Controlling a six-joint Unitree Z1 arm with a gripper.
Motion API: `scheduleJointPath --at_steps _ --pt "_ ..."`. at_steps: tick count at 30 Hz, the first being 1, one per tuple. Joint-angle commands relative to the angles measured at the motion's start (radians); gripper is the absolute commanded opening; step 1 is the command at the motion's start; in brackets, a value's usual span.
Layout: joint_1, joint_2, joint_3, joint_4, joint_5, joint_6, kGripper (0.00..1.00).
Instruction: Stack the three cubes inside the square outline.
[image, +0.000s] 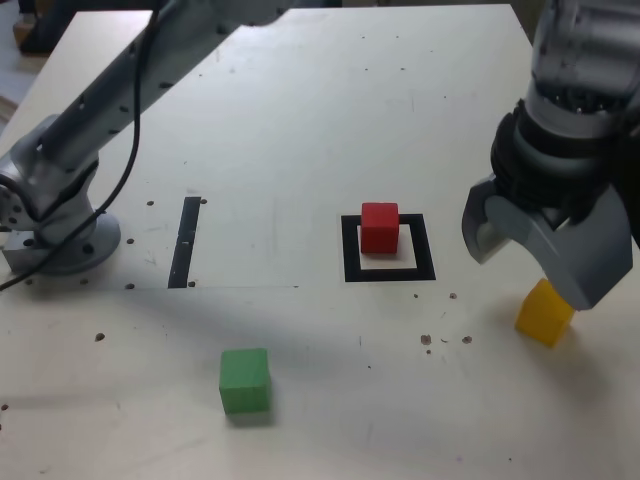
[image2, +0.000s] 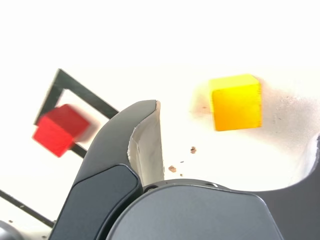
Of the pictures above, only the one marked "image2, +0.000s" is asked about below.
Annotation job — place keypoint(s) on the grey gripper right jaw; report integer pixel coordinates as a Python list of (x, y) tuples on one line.
[(200, 215)]

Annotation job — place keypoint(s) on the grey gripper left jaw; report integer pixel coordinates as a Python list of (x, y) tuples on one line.
[(105, 162)]

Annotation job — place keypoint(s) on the red cube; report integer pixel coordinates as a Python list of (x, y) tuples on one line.
[(57, 132)]

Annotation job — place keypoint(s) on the yellow cube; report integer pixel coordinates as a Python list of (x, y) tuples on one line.
[(237, 107)]

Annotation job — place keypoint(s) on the black tape square outline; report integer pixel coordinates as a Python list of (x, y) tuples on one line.
[(87, 93)]

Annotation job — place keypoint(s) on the black tape strip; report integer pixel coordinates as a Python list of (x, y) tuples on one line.
[(25, 205)]

